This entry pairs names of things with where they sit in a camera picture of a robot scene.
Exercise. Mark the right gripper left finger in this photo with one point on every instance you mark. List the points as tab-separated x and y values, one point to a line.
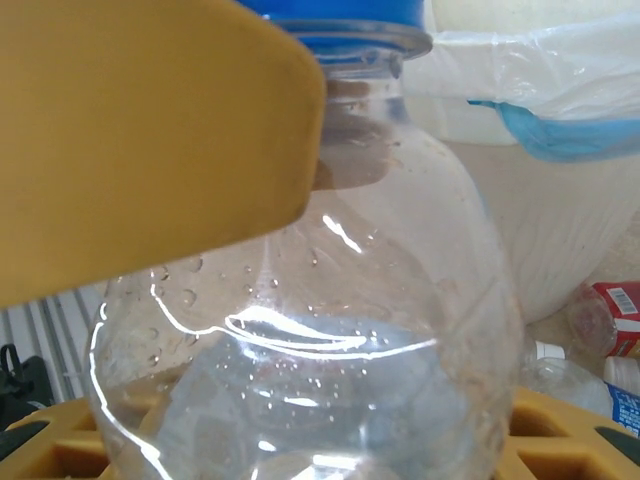
125	125

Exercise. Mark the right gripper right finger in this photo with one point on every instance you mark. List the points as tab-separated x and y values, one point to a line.
550	425

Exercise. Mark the clear bottle white cap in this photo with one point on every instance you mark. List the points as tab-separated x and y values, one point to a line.
550	352

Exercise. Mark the blue label bottle white cap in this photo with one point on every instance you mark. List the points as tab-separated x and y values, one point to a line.
625	400

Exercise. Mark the clear bottle blue label blue cap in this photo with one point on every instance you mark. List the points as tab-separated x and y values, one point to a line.
325	300

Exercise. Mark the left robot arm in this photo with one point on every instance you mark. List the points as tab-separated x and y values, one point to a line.
20	390

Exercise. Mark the white plastic bin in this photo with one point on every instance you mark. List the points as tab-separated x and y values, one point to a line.
575	225

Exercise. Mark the white trash bin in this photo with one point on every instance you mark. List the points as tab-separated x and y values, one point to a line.
550	75

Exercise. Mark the tea bottle red label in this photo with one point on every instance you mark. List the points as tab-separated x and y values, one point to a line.
620	300

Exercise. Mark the aluminium rail frame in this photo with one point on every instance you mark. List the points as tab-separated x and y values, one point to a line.
60	325

